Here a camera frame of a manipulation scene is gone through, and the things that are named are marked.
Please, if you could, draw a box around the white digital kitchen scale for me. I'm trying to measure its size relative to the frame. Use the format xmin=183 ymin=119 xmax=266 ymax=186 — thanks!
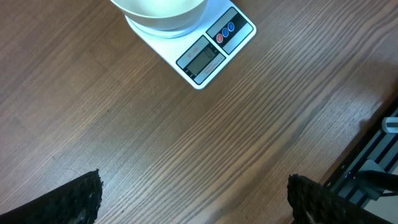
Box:
xmin=126 ymin=0 xmax=257 ymax=90

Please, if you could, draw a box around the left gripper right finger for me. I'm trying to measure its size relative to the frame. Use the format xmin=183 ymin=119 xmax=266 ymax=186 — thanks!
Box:
xmin=287 ymin=174 xmax=395 ymax=224

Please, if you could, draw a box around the white bowl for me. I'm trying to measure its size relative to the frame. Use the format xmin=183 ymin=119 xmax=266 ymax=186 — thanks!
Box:
xmin=111 ymin=0 xmax=208 ymax=30

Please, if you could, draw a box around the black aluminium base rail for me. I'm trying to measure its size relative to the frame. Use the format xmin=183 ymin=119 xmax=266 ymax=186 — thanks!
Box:
xmin=324 ymin=106 xmax=397 ymax=208

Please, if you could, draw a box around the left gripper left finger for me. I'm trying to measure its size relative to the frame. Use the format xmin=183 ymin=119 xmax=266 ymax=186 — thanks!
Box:
xmin=1 ymin=169 xmax=103 ymax=224

